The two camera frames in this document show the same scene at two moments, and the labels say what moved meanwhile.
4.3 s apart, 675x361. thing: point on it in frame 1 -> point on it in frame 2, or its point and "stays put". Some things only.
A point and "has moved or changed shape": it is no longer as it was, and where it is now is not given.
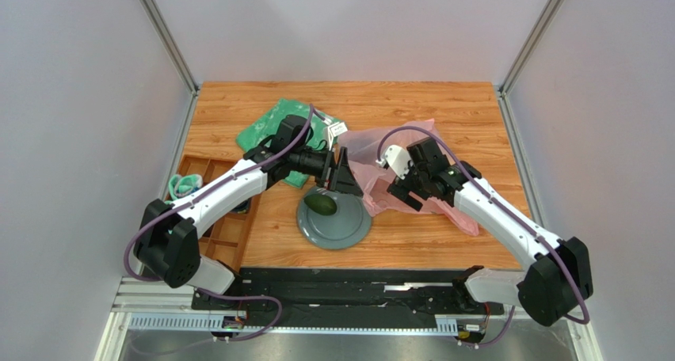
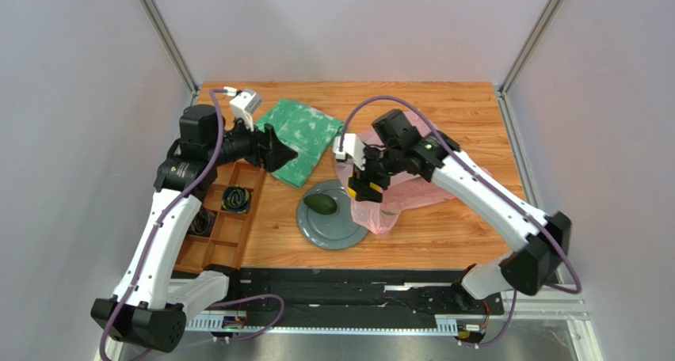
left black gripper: (343, 180) -> (266, 150)
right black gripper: (417, 184) -> (366, 178)
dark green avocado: (320, 203) stays put
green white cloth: (266, 123) stays put
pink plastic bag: (366, 146) has moved or changed shape
